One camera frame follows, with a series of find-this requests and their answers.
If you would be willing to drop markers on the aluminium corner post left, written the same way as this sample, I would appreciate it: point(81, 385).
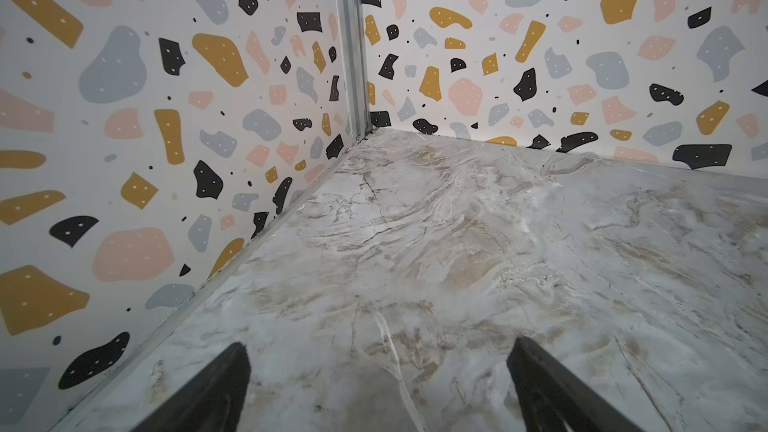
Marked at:
point(351, 28)

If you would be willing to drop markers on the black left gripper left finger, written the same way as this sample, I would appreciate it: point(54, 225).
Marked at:
point(212, 400)

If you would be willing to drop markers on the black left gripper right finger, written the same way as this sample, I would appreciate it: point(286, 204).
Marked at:
point(552, 398)

